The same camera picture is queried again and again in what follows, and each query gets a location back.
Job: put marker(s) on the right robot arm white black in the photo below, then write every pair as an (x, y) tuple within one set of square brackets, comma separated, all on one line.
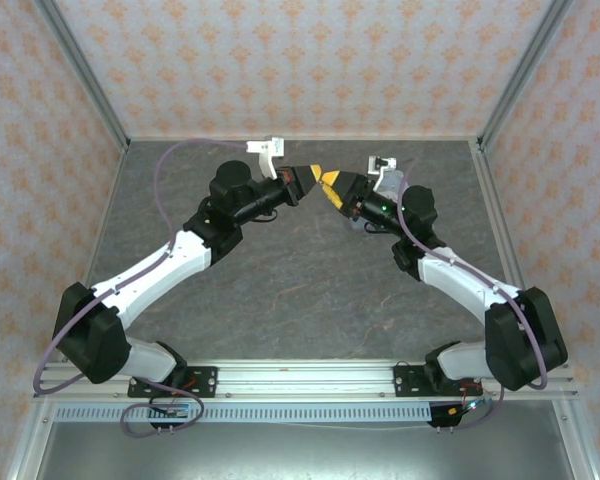
[(455, 280)]

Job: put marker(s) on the right base circuit board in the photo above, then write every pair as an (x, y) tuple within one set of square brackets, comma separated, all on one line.
[(467, 406)]

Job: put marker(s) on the grey metal lower shelf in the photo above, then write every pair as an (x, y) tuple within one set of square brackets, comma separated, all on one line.
[(305, 452)]

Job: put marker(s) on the right aluminium table edge rail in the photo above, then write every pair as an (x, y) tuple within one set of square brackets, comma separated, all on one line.
[(500, 225)]

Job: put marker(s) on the aluminium table edge rail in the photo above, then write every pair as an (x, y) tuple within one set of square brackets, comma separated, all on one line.
[(500, 225), (102, 225)]

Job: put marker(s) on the left aluminium table edge rail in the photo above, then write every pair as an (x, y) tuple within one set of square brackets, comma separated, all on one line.
[(102, 225)]

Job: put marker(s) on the right aluminium frame post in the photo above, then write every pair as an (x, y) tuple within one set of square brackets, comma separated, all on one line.
[(525, 75)]

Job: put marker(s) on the aluminium frame post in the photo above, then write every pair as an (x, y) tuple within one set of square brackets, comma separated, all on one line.
[(525, 75), (87, 80)]

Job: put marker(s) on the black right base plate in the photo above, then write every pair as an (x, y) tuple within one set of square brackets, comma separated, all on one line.
[(407, 382)]

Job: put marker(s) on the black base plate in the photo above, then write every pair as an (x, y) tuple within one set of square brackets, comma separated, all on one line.
[(205, 380), (407, 382)]

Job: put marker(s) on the left aluminium frame post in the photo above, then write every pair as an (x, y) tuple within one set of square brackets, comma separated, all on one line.
[(87, 80)]

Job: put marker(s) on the aluminium mounting rail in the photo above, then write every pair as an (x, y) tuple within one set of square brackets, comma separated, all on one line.
[(305, 382)]

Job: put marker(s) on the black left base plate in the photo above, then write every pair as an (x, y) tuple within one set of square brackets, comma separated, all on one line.
[(205, 380)]

